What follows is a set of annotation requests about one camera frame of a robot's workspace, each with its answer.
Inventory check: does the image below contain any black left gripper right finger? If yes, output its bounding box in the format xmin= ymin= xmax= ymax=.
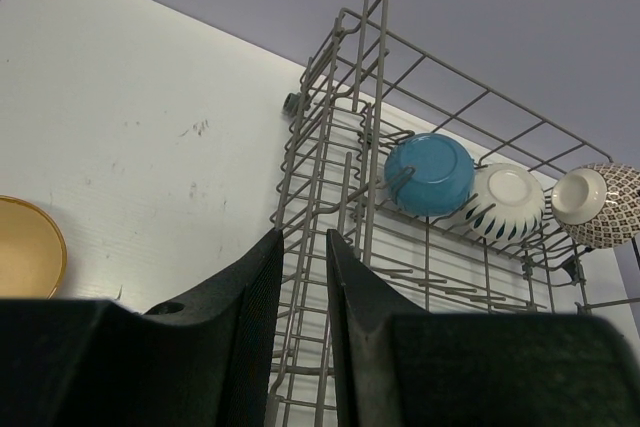
xmin=326 ymin=229 xmax=639 ymax=426

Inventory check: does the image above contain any tan bowl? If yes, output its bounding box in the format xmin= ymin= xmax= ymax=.
xmin=1 ymin=196 xmax=68 ymax=299

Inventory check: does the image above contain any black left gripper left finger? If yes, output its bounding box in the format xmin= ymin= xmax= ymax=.
xmin=1 ymin=230 xmax=284 ymax=426

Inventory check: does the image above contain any grey wire dish rack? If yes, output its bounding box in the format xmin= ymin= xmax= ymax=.
xmin=266 ymin=0 xmax=639 ymax=426

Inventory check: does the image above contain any white bowl orange rim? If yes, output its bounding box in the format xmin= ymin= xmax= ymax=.
xmin=460 ymin=163 xmax=545 ymax=244

